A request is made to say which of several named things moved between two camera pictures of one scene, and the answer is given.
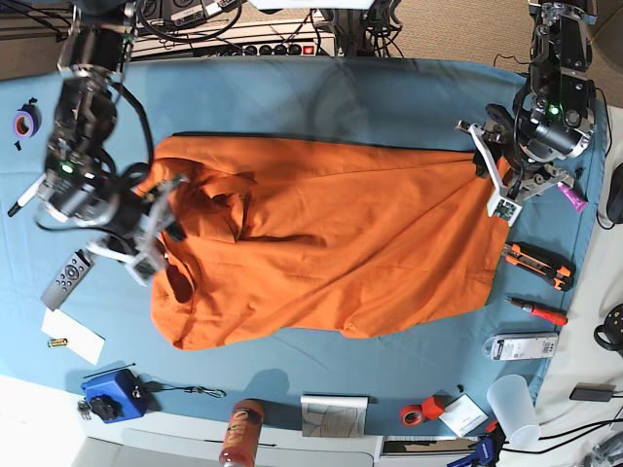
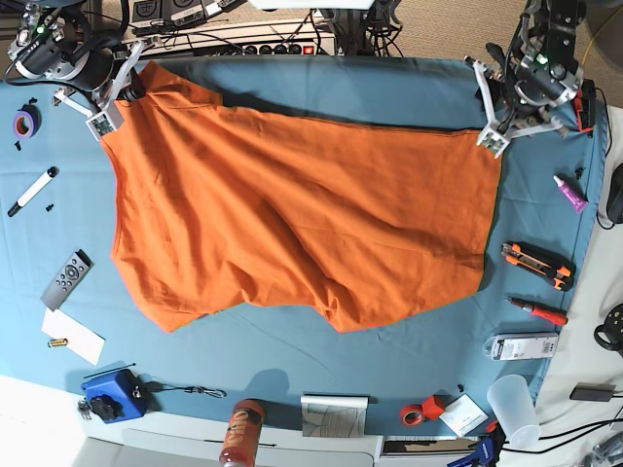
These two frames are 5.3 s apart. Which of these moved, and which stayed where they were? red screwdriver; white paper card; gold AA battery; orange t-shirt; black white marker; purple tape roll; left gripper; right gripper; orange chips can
Moved: left gripper; right gripper; orange t-shirt
Stayed: purple tape roll; gold AA battery; red screwdriver; orange chips can; white paper card; black white marker
